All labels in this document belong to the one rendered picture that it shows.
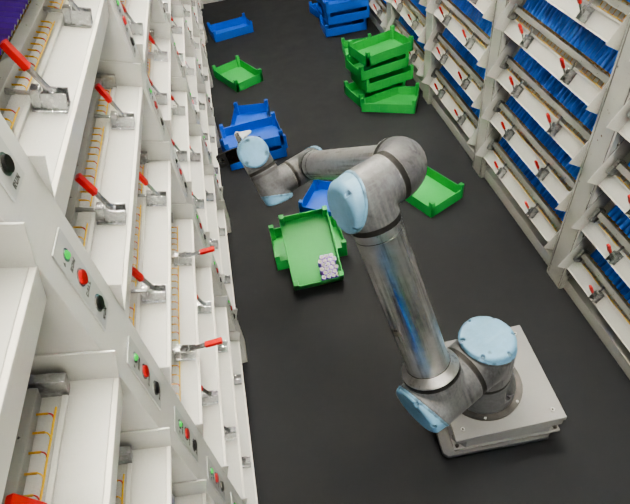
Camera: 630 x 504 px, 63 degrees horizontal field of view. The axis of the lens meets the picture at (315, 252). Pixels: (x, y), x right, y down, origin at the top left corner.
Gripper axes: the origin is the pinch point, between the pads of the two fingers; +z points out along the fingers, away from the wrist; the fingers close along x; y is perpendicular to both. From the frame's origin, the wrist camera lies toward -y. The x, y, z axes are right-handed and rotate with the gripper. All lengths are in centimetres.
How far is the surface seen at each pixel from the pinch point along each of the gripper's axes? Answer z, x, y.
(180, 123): -14.0, 15.8, -15.7
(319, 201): 46, -34, 27
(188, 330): -85, -28, -26
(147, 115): -70, 16, -18
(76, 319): -139, -6, -25
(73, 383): -134, -14, -30
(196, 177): -7.7, -2.2, -18.1
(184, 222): -55, -10, -22
